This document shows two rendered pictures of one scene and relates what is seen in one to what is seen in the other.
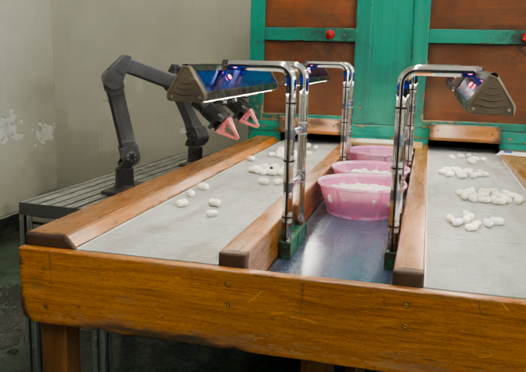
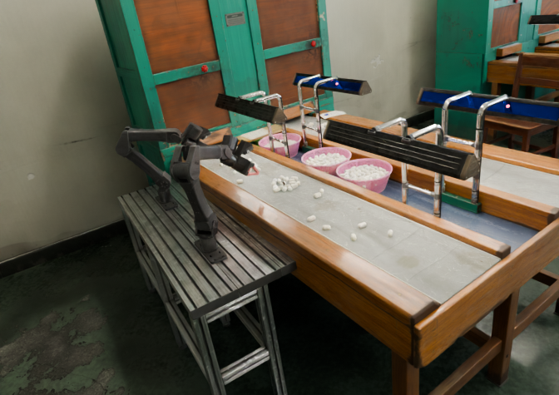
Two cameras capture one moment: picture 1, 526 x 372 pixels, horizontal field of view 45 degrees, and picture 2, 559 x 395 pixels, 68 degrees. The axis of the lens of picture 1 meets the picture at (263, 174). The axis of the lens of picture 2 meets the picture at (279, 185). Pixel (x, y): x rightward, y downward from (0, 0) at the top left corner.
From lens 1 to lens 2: 163 cm
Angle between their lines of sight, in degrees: 45
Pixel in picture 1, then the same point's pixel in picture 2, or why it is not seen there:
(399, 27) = (245, 52)
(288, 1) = (165, 50)
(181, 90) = (471, 170)
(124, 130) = (205, 207)
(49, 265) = (437, 325)
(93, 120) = not seen: outside the picture
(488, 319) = not seen: outside the picture
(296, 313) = (532, 259)
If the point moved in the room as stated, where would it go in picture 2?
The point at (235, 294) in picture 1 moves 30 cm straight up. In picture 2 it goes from (514, 268) to (525, 184)
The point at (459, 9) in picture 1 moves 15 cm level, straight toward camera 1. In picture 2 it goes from (275, 32) to (288, 32)
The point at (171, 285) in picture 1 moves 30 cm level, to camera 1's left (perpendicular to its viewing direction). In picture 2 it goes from (491, 285) to (454, 350)
